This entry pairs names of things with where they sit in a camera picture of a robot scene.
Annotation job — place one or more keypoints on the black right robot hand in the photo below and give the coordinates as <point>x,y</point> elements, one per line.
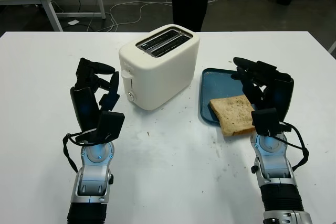
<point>282,95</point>

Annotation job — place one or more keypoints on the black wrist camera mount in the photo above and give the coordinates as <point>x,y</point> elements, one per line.
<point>110,125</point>
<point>265,120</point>

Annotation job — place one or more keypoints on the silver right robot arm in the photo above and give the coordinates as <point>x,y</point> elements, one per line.
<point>273,166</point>

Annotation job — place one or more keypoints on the white toaster dial knob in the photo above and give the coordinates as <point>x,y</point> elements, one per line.
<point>131,96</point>

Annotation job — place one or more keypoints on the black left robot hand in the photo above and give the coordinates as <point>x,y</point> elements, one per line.
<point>84,103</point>

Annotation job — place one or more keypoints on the toasted bread slice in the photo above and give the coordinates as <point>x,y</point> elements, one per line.
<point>233,113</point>

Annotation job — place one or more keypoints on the white two-slot toaster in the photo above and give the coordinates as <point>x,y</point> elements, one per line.
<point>162,77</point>

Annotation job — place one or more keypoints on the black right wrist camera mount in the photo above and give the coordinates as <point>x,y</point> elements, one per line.
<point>265,120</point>

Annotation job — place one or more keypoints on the white paper sheet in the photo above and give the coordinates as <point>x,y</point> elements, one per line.
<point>74,23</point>

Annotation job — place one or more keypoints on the white toaster lever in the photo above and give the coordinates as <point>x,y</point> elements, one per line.
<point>127,74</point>

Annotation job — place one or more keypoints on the blue plastic tray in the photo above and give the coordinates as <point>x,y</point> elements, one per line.
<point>220,85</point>

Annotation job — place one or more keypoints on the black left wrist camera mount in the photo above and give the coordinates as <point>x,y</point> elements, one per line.
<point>110,125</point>

